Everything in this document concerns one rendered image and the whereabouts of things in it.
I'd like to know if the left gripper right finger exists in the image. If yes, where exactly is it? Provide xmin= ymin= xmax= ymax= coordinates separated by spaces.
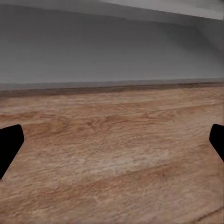
xmin=209 ymin=124 xmax=224 ymax=161

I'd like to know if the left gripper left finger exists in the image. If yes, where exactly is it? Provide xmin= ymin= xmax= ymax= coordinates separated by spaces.
xmin=0 ymin=124 xmax=24 ymax=180

